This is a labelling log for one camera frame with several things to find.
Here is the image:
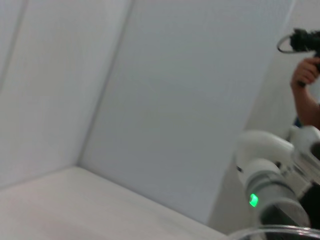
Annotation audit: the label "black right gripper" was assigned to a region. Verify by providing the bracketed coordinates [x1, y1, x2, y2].
[262, 204, 320, 240]

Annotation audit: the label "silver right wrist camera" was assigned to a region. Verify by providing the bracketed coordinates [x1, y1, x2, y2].
[287, 124, 320, 191]

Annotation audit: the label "clear white glasses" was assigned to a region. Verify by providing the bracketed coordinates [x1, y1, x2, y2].
[227, 224, 320, 240]

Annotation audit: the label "bare person forearm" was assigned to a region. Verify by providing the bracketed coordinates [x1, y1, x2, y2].
[292, 82, 320, 127]

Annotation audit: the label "black handheld device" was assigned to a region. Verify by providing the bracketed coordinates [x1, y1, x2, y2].
[276, 28, 320, 74]

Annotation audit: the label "bare person hand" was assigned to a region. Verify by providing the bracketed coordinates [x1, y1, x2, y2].
[290, 57, 320, 88]

